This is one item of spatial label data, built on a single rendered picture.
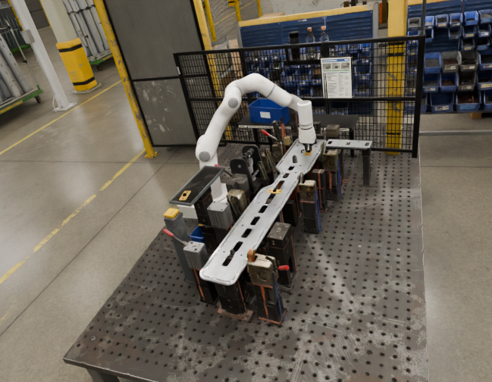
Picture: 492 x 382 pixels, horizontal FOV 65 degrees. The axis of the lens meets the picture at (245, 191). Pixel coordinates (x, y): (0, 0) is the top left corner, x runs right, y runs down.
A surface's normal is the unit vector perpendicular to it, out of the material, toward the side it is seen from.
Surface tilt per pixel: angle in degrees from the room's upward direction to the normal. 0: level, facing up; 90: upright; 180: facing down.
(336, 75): 90
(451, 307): 0
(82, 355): 0
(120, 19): 90
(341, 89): 90
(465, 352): 0
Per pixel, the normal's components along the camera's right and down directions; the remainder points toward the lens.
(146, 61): -0.35, 0.57
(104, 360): -0.18, -0.83
